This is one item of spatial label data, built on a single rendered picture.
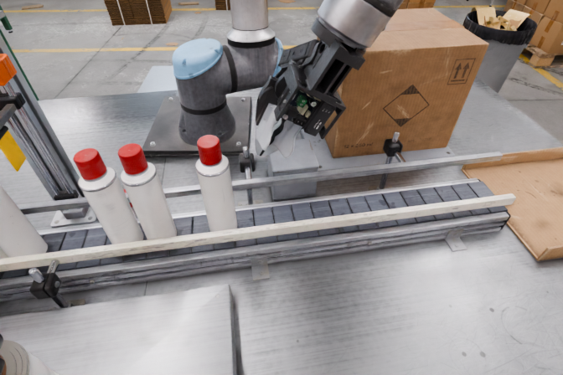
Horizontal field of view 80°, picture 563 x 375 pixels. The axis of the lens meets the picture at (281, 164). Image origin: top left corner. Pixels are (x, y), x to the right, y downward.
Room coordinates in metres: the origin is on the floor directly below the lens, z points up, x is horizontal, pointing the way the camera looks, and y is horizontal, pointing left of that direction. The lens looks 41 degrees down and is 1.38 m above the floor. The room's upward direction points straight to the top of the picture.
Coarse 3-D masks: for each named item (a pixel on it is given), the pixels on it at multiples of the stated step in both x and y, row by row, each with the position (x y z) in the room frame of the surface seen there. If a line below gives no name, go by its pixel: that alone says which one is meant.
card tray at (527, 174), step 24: (480, 168) 0.61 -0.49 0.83; (504, 168) 0.61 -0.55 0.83; (528, 168) 0.61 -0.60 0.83; (552, 168) 0.61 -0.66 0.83; (504, 192) 0.53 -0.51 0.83; (528, 192) 0.53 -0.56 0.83; (552, 192) 0.53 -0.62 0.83; (528, 216) 0.46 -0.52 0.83; (552, 216) 0.46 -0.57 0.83; (528, 240) 0.40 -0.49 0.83; (552, 240) 0.40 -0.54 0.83
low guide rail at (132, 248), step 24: (336, 216) 0.39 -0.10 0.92; (360, 216) 0.39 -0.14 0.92; (384, 216) 0.39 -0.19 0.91; (408, 216) 0.40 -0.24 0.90; (144, 240) 0.34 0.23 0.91; (168, 240) 0.34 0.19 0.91; (192, 240) 0.34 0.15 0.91; (216, 240) 0.35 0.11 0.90; (0, 264) 0.29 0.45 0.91; (24, 264) 0.30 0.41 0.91; (48, 264) 0.30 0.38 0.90
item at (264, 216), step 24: (408, 192) 0.48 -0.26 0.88; (432, 192) 0.48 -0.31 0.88; (456, 192) 0.48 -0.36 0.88; (480, 192) 0.48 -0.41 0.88; (192, 216) 0.42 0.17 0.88; (240, 216) 0.42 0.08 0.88; (264, 216) 0.42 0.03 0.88; (288, 216) 0.42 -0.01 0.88; (312, 216) 0.42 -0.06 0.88; (432, 216) 0.42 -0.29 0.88; (456, 216) 0.42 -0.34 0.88; (48, 240) 0.36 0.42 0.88; (72, 240) 0.36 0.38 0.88; (96, 240) 0.36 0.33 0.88; (240, 240) 0.36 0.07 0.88; (264, 240) 0.36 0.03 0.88; (288, 240) 0.37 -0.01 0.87; (72, 264) 0.31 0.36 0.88; (96, 264) 0.31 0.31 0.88
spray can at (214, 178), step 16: (208, 144) 0.38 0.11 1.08; (208, 160) 0.37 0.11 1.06; (224, 160) 0.39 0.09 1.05; (208, 176) 0.37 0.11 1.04; (224, 176) 0.37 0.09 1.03; (208, 192) 0.37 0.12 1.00; (224, 192) 0.37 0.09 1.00; (208, 208) 0.37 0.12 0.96; (224, 208) 0.37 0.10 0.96; (224, 224) 0.37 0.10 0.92
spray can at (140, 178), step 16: (128, 144) 0.38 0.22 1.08; (128, 160) 0.35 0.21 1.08; (144, 160) 0.37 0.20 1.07; (128, 176) 0.35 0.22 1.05; (144, 176) 0.36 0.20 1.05; (128, 192) 0.35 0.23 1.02; (144, 192) 0.35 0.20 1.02; (160, 192) 0.37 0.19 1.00; (144, 208) 0.34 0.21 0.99; (160, 208) 0.36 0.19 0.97; (144, 224) 0.35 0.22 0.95; (160, 224) 0.35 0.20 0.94
